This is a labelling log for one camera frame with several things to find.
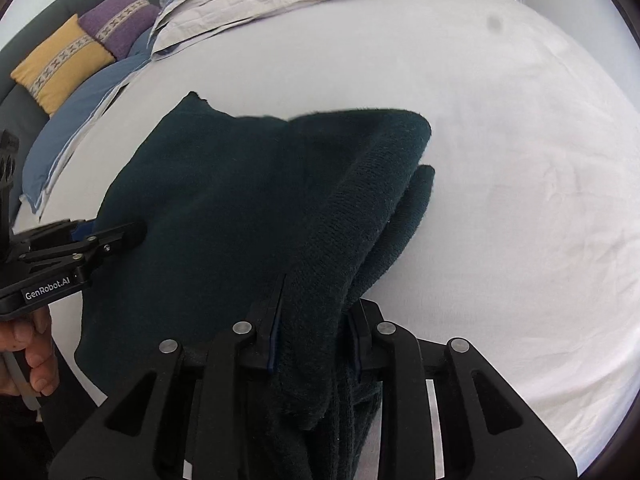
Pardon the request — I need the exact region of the dark green knit sweater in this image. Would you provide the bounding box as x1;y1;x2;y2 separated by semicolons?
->
75;93;435;479

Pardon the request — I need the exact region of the person's left hand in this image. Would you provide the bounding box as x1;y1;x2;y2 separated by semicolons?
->
1;307;60;396

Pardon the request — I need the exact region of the blue pillow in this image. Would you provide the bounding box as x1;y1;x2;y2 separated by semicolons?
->
21;28;151;214

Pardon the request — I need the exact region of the white bed sheet mattress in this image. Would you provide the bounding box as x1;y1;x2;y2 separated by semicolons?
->
41;0;639;470

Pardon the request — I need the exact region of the yellow patterned cushion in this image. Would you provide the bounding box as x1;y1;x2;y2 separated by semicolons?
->
10;14;115;117

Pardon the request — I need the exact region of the purple patterned cushion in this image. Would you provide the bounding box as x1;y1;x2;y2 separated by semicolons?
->
78;0;160;61

